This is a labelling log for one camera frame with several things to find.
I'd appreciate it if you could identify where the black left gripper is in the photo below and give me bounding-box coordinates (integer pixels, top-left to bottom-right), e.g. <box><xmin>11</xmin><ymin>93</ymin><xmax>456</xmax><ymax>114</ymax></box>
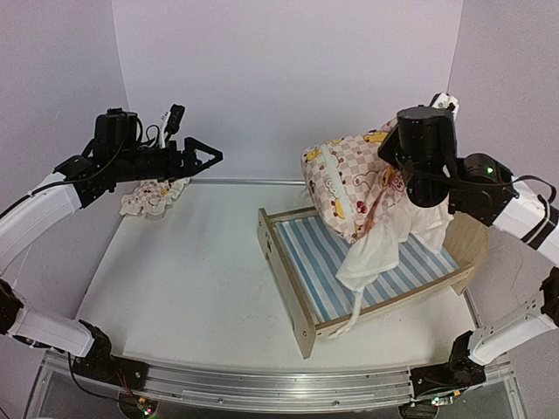
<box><xmin>110</xmin><ymin>135</ymin><xmax>222</xmax><ymax>182</ymax></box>

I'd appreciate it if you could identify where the duck print bed cushion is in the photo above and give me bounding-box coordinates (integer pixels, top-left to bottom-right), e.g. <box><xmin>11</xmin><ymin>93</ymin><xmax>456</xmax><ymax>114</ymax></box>
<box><xmin>301</xmin><ymin>120</ymin><xmax>453</xmax><ymax>338</ymax></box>

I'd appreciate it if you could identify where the wooden pet bed frame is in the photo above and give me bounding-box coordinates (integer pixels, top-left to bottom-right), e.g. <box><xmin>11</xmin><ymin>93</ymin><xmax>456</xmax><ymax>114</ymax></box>
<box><xmin>258</xmin><ymin>208</ymin><xmax>488</xmax><ymax>359</ymax></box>

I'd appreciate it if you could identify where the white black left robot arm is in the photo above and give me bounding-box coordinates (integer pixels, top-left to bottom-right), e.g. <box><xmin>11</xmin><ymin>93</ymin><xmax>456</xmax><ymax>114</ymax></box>
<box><xmin>1</xmin><ymin>105</ymin><xmax>224</xmax><ymax>390</ymax></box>

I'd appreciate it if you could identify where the small duck print pillow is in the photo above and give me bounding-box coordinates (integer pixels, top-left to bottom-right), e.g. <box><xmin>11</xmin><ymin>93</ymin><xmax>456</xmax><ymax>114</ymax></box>
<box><xmin>119</xmin><ymin>178</ymin><xmax>190</xmax><ymax>220</ymax></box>

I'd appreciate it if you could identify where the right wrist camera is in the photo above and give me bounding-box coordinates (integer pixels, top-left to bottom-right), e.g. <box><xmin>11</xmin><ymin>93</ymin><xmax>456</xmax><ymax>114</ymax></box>
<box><xmin>430</xmin><ymin>93</ymin><xmax>459</xmax><ymax>118</ymax></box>

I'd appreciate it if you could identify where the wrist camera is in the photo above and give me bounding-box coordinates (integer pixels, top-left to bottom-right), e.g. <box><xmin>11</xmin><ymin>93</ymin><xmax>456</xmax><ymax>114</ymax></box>
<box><xmin>159</xmin><ymin>104</ymin><xmax>186</xmax><ymax>148</ymax></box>
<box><xmin>430</xmin><ymin>93</ymin><xmax>459</xmax><ymax>118</ymax></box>

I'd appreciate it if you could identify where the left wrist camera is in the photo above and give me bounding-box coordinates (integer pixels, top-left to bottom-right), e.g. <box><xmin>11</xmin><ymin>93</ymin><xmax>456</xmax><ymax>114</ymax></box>
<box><xmin>159</xmin><ymin>104</ymin><xmax>186</xmax><ymax>148</ymax></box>

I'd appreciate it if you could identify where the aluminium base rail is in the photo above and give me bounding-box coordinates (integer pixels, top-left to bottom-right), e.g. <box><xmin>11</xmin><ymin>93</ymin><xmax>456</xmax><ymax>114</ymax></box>
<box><xmin>41</xmin><ymin>348</ymin><xmax>516</xmax><ymax>411</ymax></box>

